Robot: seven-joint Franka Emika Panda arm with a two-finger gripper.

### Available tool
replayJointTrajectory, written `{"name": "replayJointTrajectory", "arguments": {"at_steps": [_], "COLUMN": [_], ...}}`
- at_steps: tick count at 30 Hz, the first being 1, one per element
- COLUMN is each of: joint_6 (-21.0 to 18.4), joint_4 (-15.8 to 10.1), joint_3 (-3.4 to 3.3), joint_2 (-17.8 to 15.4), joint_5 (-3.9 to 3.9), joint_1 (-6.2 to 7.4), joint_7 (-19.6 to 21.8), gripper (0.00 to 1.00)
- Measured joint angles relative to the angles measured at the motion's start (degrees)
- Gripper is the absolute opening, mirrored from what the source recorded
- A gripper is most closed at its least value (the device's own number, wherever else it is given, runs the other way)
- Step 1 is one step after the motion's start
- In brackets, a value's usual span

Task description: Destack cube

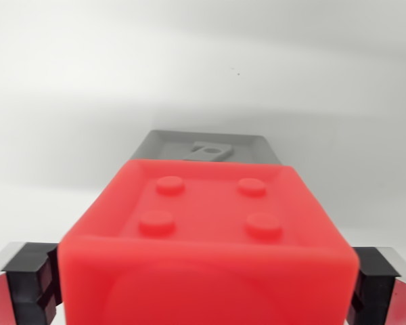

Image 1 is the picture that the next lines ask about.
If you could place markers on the gray embossed cube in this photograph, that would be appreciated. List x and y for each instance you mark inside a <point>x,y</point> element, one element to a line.
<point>176,145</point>

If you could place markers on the black-padded silver gripper right finger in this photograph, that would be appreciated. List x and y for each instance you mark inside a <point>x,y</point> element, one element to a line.
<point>379,284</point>

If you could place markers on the red studded cube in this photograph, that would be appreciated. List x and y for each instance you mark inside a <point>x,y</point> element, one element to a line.
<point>206,257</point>

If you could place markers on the black-padded silver gripper left finger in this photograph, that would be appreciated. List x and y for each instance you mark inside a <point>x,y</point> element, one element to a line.
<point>23,287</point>

